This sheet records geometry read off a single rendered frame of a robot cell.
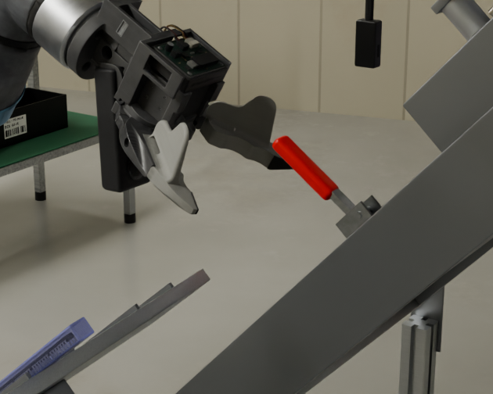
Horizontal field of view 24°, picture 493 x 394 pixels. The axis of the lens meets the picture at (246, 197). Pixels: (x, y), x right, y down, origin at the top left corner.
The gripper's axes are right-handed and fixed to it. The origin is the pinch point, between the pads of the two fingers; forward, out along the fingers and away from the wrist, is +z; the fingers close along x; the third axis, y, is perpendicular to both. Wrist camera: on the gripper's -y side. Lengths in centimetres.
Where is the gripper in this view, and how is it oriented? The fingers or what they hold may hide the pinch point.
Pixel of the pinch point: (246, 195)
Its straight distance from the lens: 97.4
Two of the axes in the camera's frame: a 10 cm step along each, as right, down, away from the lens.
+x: 5.6, -2.7, 7.8
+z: 7.2, 6.3, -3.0
